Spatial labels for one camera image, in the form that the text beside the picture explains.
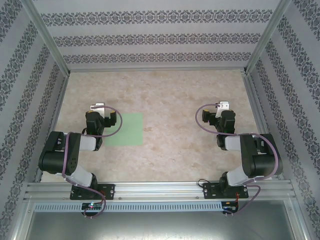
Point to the wide aluminium mounting rail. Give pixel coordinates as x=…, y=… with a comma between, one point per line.
x=160, y=190

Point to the green square paper sheet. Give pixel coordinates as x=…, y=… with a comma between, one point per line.
x=130, y=130

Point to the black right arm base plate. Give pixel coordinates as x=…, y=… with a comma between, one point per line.
x=208, y=190

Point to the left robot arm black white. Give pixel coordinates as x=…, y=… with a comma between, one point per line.
x=52, y=155

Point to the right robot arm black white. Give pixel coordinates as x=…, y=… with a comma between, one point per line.
x=260, y=160

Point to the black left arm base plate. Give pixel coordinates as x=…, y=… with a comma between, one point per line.
x=110, y=192

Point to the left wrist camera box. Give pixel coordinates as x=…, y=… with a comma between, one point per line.
x=98, y=105

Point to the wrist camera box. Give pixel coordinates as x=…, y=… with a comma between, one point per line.
x=98, y=105
x=223, y=104

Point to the grey metal sheet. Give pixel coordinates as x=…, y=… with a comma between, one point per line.
x=160, y=227

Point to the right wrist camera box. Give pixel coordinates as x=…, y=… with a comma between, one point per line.
x=223, y=104

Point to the aluminium frame post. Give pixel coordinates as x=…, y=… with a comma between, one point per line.
x=265, y=37
x=48, y=37

